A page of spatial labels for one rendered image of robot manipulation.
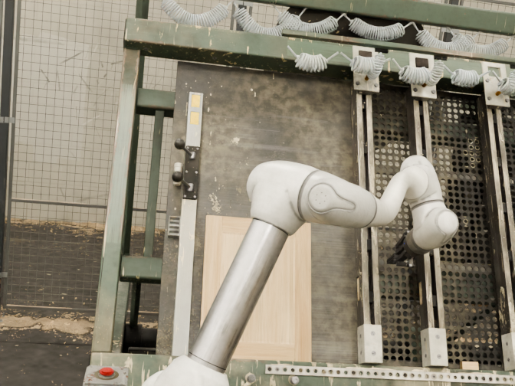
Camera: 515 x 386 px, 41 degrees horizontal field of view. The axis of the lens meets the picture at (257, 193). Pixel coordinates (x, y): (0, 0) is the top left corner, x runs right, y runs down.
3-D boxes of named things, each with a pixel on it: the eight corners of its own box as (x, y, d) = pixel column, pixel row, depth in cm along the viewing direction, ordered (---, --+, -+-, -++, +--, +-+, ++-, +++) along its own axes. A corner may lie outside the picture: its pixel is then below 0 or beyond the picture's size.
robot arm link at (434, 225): (446, 250, 213) (434, 210, 218) (470, 234, 199) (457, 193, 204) (414, 254, 211) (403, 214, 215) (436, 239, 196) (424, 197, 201)
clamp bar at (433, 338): (417, 367, 232) (447, 358, 210) (398, 66, 275) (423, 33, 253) (444, 368, 234) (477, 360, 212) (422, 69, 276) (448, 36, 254)
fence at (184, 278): (171, 357, 219) (172, 355, 215) (188, 96, 253) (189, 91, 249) (186, 358, 220) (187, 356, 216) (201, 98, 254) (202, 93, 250)
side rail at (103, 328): (92, 355, 221) (90, 351, 210) (123, 62, 260) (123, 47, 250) (111, 356, 222) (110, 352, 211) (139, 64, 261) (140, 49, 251)
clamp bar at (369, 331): (352, 364, 229) (376, 354, 207) (344, 60, 271) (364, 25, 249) (381, 365, 230) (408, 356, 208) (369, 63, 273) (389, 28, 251)
